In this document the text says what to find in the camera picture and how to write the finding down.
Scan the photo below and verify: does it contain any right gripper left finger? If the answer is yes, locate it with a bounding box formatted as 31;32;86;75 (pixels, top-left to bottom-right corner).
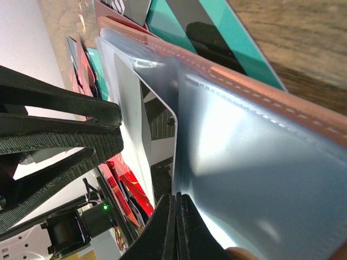
1;67;124;234

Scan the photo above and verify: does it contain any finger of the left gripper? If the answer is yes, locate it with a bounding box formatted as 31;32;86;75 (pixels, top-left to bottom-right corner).
176;192;232;260

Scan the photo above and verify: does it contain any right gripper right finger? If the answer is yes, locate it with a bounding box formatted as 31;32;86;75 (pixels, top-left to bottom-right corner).
121;194;176;260

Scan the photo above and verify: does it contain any pink leather card holder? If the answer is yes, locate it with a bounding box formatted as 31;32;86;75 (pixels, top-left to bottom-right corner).
97;16;346;259

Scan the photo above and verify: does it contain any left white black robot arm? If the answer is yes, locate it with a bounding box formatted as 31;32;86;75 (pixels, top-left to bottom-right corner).
1;193;232;259

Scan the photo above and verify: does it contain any teal card upper pile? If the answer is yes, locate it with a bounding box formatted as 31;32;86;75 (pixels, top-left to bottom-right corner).
87;48;109;101

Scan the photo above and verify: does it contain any teal card pile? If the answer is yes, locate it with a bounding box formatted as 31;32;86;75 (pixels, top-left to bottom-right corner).
146;1;286;90
87;48;109;101

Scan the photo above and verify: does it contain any red card left pile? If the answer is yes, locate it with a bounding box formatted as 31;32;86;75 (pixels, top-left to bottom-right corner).
100;154;154;227

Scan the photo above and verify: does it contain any black glossy card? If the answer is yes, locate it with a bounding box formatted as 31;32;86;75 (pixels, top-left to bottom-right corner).
112;53;178;190

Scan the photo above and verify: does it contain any teal card front pile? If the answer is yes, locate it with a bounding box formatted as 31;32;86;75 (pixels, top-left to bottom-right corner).
146;1;286;90

